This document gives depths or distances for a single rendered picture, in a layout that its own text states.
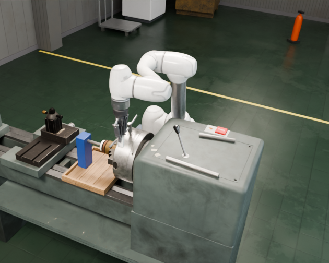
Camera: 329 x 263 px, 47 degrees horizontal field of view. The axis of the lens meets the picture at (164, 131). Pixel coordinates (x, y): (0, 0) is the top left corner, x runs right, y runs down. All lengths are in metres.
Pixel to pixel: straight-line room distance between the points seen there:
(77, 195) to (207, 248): 0.87
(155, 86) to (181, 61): 0.54
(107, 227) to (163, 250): 0.45
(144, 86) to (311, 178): 2.77
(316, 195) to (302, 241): 0.66
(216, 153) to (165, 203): 0.38
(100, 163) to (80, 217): 0.40
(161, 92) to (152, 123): 1.01
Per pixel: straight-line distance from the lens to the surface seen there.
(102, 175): 2.39
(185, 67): 2.21
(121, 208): 2.30
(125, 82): 1.73
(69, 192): 2.47
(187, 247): 2.18
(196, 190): 1.89
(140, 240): 2.32
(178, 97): 2.42
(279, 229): 3.49
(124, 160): 2.08
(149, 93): 1.71
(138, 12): 8.25
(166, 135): 2.09
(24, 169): 2.50
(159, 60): 2.24
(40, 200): 2.79
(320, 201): 3.92
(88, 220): 2.60
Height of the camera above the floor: 2.41
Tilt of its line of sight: 33 degrees down
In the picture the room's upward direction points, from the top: 4 degrees clockwise
